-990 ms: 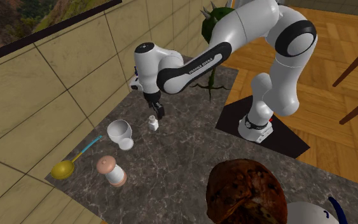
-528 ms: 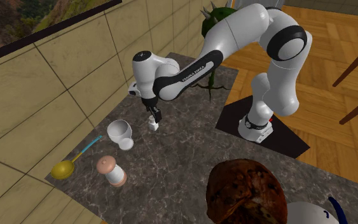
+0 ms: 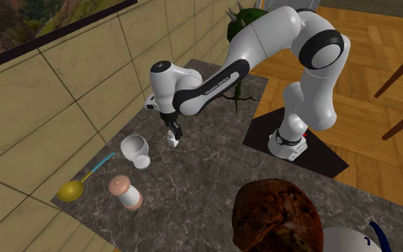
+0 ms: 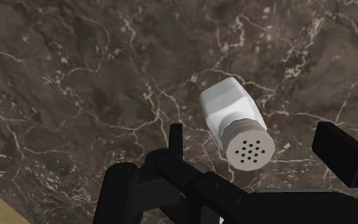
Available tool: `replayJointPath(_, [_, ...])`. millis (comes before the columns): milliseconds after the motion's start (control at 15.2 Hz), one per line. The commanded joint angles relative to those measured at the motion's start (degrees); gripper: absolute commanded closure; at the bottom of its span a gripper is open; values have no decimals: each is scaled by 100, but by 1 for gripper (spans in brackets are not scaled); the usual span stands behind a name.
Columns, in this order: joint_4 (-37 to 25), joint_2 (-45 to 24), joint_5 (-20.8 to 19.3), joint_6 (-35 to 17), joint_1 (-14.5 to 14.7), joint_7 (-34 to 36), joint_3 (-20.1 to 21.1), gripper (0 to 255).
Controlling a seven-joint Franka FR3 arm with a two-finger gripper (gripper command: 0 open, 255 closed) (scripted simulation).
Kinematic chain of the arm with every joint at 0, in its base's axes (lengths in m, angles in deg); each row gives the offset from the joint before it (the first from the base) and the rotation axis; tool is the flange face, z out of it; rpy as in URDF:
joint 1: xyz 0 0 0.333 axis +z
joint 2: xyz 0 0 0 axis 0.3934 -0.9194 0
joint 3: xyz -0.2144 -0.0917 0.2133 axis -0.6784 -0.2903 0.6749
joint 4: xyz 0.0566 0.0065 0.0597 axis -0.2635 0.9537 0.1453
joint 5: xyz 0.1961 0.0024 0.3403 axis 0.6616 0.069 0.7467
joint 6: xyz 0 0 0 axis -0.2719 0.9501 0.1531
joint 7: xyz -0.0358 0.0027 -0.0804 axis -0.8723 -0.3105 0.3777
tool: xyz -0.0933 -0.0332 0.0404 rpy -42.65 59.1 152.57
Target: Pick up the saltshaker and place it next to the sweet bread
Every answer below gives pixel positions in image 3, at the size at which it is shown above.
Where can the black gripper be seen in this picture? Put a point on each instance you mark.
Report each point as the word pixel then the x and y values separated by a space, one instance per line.
pixel 169 118

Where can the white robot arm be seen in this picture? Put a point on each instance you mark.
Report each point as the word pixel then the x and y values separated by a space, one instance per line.
pixel 312 90

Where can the small white shaker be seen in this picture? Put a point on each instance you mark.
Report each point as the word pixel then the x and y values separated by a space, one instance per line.
pixel 172 141

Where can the white egg cup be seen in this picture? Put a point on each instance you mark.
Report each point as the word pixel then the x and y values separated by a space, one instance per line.
pixel 134 148

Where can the pink and white pepper grinder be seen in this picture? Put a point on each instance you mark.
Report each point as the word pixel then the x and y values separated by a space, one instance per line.
pixel 126 192

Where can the brown chocolate chip muffin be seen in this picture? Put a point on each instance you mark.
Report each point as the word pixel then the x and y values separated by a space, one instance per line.
pixel 274 216

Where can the green spiky cactus plant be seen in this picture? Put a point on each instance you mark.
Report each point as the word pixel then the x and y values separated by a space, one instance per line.
pixel 245 19

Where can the black robot stand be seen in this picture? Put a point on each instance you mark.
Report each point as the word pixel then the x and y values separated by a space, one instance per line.
pixel 321 157

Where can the window with dark frame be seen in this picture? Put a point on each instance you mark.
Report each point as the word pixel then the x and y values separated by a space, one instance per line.
pixel 23 21

